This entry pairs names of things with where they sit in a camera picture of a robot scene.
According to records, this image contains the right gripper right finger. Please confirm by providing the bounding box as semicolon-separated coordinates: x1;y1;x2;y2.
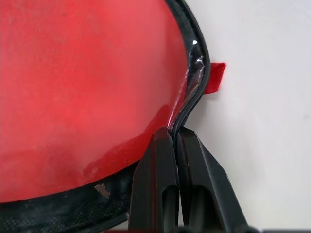
176;126;249;233

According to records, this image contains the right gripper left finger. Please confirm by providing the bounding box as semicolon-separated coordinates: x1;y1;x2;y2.
128;126;180;233

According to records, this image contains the black clear paddle case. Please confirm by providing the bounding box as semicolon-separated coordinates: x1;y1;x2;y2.
0;0;228;233

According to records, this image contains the red table tennis paddle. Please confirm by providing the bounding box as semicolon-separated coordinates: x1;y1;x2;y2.
0;0;195;203

